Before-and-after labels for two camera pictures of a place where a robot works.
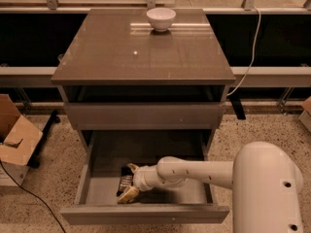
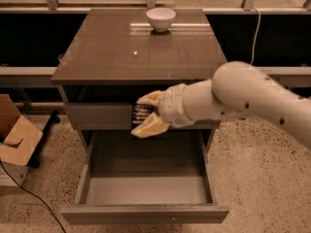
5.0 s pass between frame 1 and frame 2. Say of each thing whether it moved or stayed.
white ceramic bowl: stayed
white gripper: moved
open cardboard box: stayed
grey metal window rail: stayed
